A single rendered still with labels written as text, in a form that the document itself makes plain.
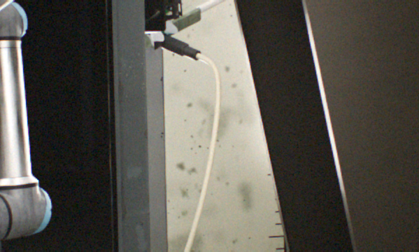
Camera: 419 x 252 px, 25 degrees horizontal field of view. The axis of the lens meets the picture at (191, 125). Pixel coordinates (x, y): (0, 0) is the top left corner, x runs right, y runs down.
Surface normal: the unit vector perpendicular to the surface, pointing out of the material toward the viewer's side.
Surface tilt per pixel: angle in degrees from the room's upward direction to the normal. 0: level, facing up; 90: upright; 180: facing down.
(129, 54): 90
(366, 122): 90
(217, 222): 90
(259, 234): 90
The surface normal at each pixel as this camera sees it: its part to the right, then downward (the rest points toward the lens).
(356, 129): 0.27, 0.05
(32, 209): 0.78, -0.06
